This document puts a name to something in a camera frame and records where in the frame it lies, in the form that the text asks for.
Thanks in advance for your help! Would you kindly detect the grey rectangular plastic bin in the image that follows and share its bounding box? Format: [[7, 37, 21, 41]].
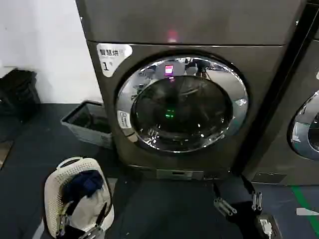
[[60, 100, 114, 149]]

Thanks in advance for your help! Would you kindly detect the dark blue garment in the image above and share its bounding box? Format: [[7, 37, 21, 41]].
[[62, 170, 104, 200]]

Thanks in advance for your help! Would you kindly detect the grey dryer without label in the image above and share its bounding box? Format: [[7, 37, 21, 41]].
[[243, 0, 319, 186]]

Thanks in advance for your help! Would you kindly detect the grey dryer with number label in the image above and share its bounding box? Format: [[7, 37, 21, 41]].
[[76, 0, 309, 181]]

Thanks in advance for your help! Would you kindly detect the small white door sticker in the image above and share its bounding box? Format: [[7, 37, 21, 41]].
[[119, 110, 133, 130]]

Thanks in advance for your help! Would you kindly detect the round chrome-rimmed dryer door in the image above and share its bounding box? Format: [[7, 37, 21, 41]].
[[286, 89, 319, 160]]

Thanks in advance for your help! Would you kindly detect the round glass dryer door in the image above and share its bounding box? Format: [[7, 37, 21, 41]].
[[116, 51, 250, 154]]

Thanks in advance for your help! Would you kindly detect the white garment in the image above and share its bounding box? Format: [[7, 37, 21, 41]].
[[65, 191, 110, 231]]

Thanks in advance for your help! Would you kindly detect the green floor tape strip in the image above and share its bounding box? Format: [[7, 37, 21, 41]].
[[290, 185, 319, 234]]

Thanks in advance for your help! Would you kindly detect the black stacked crate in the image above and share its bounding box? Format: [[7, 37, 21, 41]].
[[0, 68, 42, 123]]

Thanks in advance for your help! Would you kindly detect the white perforated laundry basket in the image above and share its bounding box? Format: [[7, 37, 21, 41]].
[[44, 156, 116, 239]]

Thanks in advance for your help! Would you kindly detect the white number label sticker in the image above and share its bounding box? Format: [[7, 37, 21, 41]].
[[96, 43, 134, 78]]

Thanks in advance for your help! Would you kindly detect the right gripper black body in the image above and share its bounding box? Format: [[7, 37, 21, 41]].
[[225, 201, 265, 239]]

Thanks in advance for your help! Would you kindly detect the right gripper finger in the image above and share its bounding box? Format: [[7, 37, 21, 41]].
[[240, 174, 263, 212], [212, 184, 238, 217]]

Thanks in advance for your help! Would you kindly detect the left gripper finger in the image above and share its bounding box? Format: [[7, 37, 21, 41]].
[[79, 202, 108, 239], [58, 200, 81, 230]]

